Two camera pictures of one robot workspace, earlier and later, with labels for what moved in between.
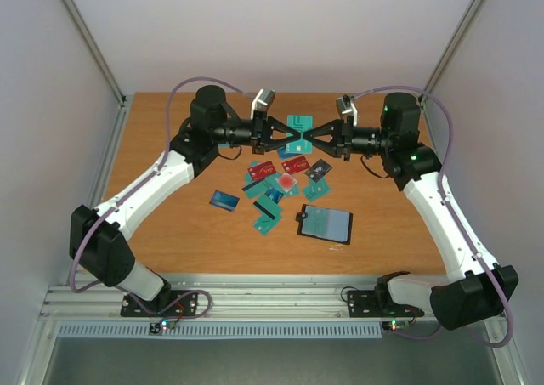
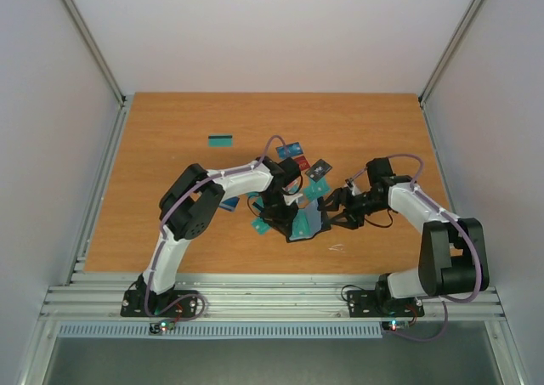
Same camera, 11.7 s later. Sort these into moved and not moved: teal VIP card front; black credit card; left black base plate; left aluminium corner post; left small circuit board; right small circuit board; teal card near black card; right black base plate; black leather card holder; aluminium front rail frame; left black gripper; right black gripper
Moved: teal VIP card front; left black gripper; black leather card holder; right black gripper
Not moved: left black base plate; teal card near black card; aluminium front rail frame; left aluminium corner post; right small circuit board; left small circuit board; black credit card; right black base plate
